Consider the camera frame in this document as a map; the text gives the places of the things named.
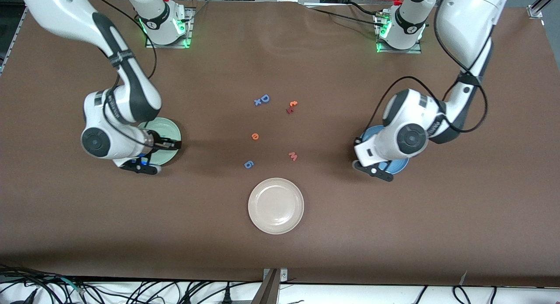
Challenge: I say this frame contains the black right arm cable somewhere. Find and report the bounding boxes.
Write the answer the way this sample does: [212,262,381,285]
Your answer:
[83,0,157,164]

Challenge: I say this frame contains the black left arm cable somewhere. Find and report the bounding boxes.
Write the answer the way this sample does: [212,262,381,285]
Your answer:
[363,2,488,140]

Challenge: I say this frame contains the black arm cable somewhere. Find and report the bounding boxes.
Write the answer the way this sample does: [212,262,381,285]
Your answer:
[83,0,157,164]
[363,2,488,140]

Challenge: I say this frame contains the beige plate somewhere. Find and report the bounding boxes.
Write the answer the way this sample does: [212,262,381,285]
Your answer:
[248,178,305,235]

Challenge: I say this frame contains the blue plate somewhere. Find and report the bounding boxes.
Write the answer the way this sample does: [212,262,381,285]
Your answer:
[360,125,410,176]

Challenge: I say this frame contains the light green plate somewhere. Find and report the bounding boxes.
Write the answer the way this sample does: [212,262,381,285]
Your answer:
[139,117,181,167]

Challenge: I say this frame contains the silver table edge bracket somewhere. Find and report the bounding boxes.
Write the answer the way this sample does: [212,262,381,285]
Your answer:
[252,268,289,304]

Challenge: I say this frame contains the teal tipped cable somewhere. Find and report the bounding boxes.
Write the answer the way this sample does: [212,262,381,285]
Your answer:
[57,278,86,296]

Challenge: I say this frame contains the aluminium frame rail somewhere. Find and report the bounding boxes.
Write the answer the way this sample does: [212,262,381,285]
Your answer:
[0,7,28,75]
[527,0,560,19]

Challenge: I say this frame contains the black cable on table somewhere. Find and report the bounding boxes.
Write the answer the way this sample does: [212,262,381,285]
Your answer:
[306,6,382,26]
[346,1,386,17]

